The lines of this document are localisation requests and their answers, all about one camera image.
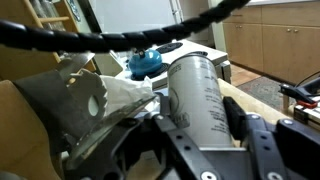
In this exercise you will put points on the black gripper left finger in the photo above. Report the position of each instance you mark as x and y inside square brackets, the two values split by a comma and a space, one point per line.
[173, 146]

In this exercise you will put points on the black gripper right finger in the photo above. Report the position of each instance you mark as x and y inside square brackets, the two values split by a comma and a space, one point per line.
[266, 143]

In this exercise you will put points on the patterned rug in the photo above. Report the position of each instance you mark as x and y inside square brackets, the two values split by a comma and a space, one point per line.
[263, 90]

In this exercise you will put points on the black clamp red tip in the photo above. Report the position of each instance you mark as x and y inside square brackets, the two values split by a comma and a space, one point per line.
[296, 93]

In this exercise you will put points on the metal serving spoon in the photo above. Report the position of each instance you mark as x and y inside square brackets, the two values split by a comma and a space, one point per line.
[100, 133]

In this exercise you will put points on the blue kettle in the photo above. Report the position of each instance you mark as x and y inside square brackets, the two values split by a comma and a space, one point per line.
[145, 63]

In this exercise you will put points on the white stove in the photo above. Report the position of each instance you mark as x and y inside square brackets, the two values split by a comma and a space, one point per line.
[200, 50]

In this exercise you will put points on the wooden kitchen cabinets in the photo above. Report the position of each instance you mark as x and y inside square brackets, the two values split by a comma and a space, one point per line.
[283, 40]

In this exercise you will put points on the white fridge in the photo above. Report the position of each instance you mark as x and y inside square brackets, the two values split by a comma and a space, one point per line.
[133, 13]

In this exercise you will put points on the small wooden spice rack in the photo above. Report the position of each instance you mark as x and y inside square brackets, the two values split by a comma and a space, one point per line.
[50, 19]

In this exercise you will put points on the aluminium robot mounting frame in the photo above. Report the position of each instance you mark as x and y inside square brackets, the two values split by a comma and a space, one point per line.
[310, 116]

